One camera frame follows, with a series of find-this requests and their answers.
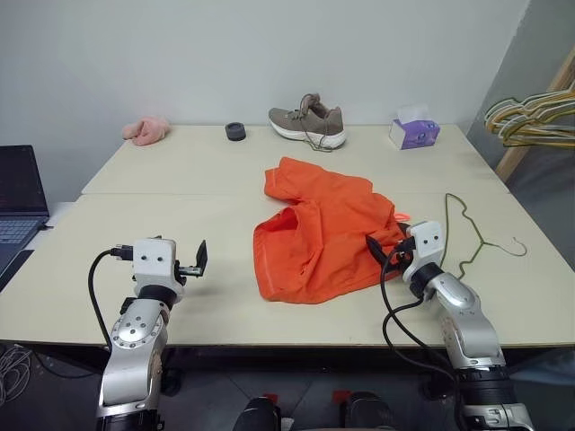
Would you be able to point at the orange shorts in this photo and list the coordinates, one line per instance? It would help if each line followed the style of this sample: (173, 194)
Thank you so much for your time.
(323, 224)

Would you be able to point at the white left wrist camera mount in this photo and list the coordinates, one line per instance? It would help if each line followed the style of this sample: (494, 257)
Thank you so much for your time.
(155, 265)

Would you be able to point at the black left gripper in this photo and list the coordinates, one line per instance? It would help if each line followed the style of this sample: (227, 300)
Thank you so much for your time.
(188, 270)

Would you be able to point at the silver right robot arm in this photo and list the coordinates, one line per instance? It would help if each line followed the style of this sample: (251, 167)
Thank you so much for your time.
(462, 314)

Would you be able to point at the dark laptop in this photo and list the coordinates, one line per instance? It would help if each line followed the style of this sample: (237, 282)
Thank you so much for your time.
(18, 188)

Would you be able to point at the purple tissue box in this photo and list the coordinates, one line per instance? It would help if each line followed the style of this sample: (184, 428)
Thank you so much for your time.
(418, 134)

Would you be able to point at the black round puck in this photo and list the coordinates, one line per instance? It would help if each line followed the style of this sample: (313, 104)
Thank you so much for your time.
(235, 132)

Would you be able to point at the brown sneaker white sole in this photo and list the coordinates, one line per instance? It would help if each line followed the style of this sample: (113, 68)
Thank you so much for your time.
(310, 121)

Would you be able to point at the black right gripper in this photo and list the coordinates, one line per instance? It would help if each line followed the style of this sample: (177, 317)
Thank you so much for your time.
(404, 248)

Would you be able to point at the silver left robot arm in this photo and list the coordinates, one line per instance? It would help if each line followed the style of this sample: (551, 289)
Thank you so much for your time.
(135, 334)

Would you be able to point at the wooden clothes rack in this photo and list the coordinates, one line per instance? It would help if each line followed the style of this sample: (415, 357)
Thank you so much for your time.
(516, 157)

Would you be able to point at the pink plush cloth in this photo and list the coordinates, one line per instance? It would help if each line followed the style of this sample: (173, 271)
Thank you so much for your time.
(148, 130)

